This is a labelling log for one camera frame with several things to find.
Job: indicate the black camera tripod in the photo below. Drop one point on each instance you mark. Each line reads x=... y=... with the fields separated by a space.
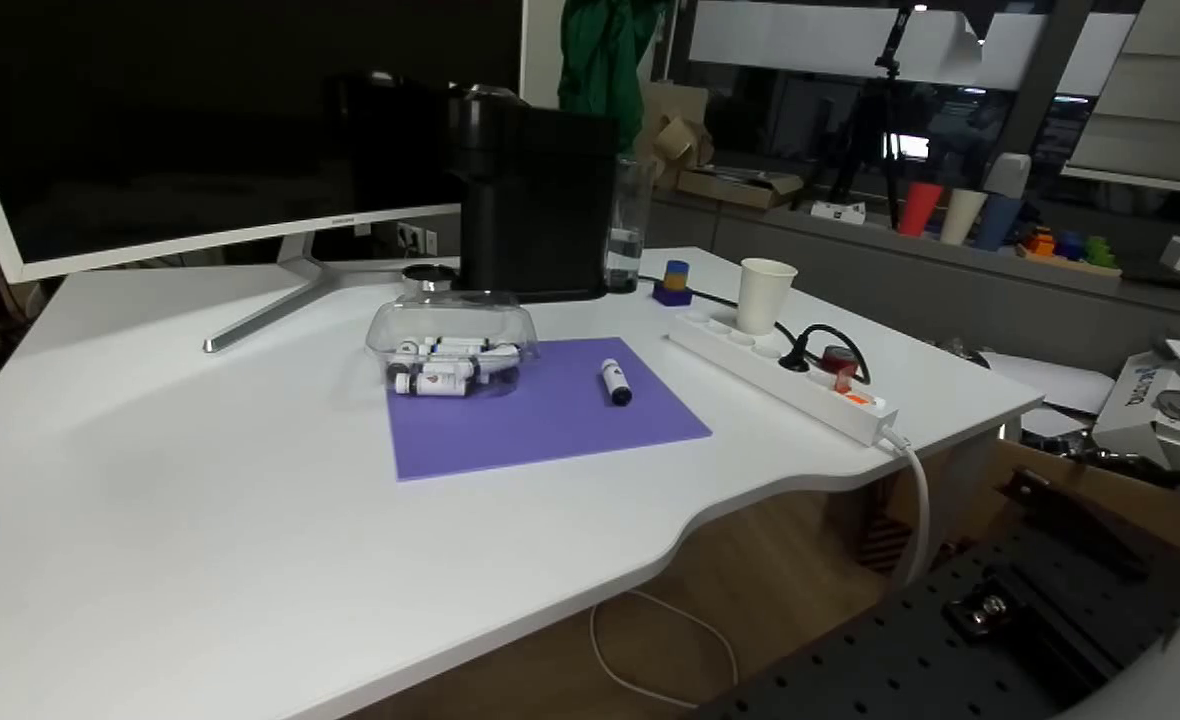
x=883 y=121

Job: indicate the red cup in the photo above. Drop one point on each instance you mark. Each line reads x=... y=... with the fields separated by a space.
x=923 y=211

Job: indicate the white plastic cup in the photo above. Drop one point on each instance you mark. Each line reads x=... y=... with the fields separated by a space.
x=961 y=217

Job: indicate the black monitor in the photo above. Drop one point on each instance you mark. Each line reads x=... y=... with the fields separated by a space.
x=188 y=121

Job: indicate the brown cardboard box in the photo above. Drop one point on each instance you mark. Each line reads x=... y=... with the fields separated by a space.
x=677 y=135

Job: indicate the orange toy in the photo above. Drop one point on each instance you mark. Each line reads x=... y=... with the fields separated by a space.
x=1043 y=247

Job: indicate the small white dark-capped bottle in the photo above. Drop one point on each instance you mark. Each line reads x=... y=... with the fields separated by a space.
x=612 y=381

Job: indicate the white power strip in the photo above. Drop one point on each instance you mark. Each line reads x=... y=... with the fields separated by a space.
x=774 y=375

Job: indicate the purple mat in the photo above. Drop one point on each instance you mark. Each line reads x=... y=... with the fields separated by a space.
x=533 y=424

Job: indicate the blue cup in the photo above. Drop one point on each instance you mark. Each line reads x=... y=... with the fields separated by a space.
x=996 y=221

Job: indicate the green toy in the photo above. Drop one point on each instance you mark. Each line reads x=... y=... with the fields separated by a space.
x=1100 y=249

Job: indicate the green cloth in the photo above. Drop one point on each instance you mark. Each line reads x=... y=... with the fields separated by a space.
x=602 y=63

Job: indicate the black coffee machine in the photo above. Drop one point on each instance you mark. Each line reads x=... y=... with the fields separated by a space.
x=533 y=203

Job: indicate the white paper cup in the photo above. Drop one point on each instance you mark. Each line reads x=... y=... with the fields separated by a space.
x=767 y=294

